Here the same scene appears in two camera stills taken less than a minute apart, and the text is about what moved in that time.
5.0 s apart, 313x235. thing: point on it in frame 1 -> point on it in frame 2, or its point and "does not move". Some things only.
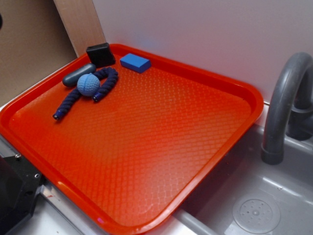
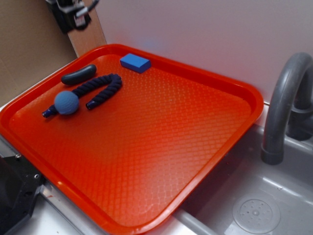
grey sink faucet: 290,107 does not move
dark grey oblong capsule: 73,79 does not move
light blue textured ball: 88,84 -> 66,102
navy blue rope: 76,93 -> 115,79
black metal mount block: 19,182 does not move
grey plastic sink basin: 247,196 does not move
